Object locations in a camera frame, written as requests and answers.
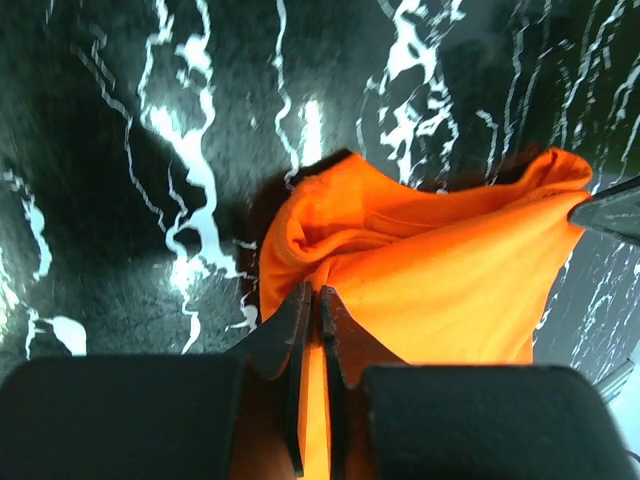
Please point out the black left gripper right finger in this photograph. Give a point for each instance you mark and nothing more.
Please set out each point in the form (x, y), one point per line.
(391, 420)

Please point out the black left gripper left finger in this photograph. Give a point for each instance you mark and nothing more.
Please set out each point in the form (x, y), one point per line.
(233, 415)

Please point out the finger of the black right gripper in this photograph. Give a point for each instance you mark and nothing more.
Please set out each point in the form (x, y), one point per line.
(613, 212)

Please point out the orange t shirt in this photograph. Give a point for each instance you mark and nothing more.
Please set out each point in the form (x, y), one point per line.
(460, 278)

